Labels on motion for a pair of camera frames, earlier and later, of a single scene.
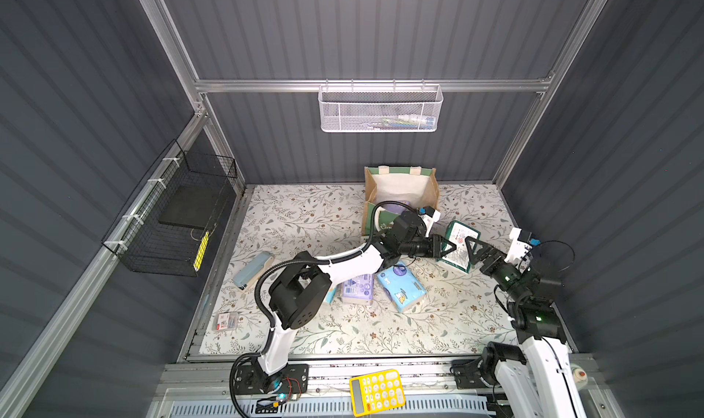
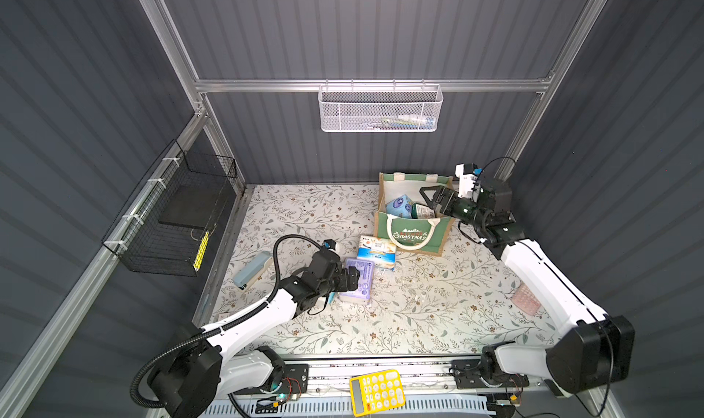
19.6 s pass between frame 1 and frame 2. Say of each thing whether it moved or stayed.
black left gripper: moved
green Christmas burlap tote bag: moved
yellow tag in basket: stayed
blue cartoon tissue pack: moved
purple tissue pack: stayed
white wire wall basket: stayed
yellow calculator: stayed
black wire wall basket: stayed
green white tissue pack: moved
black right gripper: moved
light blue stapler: stayed
